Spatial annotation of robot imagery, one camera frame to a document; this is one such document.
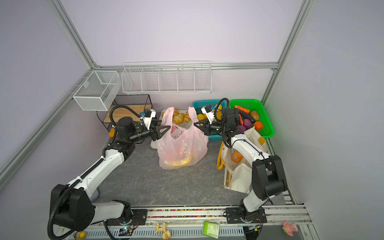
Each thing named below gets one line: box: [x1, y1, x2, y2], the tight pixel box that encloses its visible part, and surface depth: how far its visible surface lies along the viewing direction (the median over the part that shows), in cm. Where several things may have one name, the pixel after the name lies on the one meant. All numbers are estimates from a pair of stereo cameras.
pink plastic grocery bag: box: [157, 106, 209, 170], surface depth 82 cm
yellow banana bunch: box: [173, 157, 192, 167], surface depth 84 cm
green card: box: [202, 221, 220, 239], surface depth 70 cm
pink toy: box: [282, 221, 299, 237], surface depth 70 cm
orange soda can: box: [231, 150, 244, 163], surface depth 89 cm
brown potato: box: [250, 110, 259, 121], surface depth 114 cm
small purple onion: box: [243, 118, 252, 129], surface depth 109 cm
